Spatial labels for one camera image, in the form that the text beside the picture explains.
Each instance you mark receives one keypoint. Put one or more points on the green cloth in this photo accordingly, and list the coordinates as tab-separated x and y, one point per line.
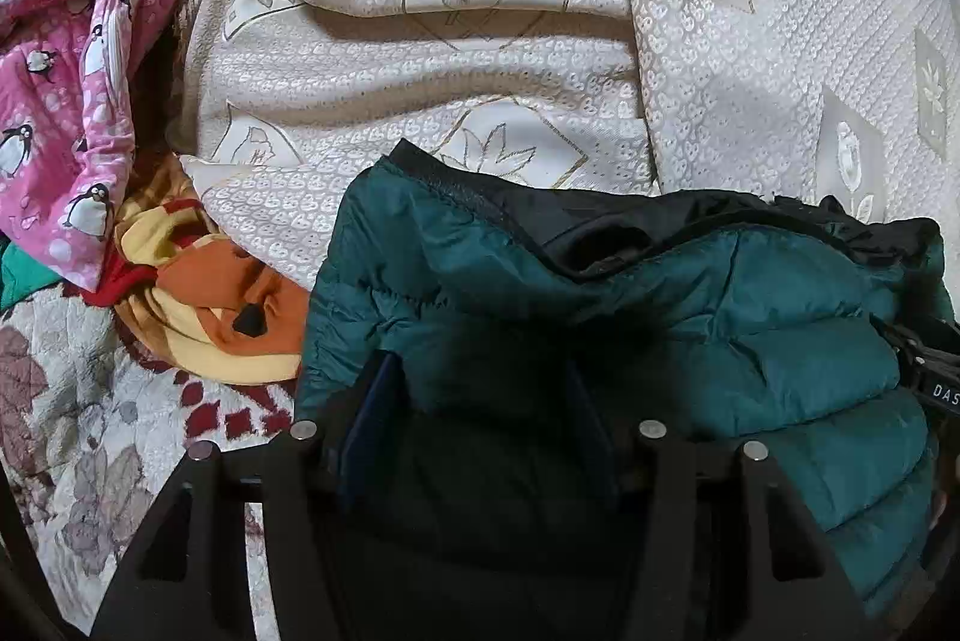
19	277

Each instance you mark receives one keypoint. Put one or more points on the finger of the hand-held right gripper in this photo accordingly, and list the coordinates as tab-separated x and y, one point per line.
907	348

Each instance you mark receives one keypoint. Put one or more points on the green puffer jacket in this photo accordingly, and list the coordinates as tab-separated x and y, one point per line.
750	326

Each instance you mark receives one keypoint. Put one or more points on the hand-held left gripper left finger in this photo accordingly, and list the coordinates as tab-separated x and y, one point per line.
367	431

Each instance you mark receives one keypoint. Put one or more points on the pink penguin print garment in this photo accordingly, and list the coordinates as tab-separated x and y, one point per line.
75	86

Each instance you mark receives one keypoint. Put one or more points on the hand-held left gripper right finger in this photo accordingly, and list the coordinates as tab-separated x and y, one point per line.
594	435

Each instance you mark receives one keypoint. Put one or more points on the beige patterned bedspread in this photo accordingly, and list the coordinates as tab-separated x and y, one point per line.
450	11

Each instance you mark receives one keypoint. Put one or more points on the orange yellow red garment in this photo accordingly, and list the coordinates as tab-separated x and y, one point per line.
217	288

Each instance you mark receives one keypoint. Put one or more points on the floral red white blanket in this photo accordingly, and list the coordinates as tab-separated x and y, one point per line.
90	401

